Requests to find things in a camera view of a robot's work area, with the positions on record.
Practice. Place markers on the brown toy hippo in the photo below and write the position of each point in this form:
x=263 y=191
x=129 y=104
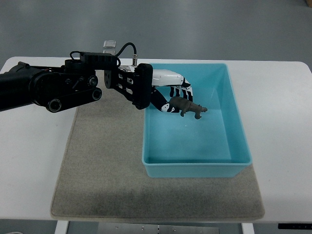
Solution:
x=185 y=105

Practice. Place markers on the black label under table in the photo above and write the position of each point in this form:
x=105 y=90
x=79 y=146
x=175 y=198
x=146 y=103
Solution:
x=295 y=226

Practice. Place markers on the blue plastic box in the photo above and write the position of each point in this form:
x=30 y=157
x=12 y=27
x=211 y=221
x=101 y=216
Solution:
x=212 y=146

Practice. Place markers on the grey felt mat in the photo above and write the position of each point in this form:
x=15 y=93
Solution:
x=102 y=176

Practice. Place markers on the lower floor socket plate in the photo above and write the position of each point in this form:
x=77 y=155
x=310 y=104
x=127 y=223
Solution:
x=109 y=51

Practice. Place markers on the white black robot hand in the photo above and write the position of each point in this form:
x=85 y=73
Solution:
x=177 y=84

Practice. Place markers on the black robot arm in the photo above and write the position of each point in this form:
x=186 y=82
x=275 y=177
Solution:
x=58 y=88

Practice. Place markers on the metal table base plate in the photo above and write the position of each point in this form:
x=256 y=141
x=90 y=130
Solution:
x=127 y=228

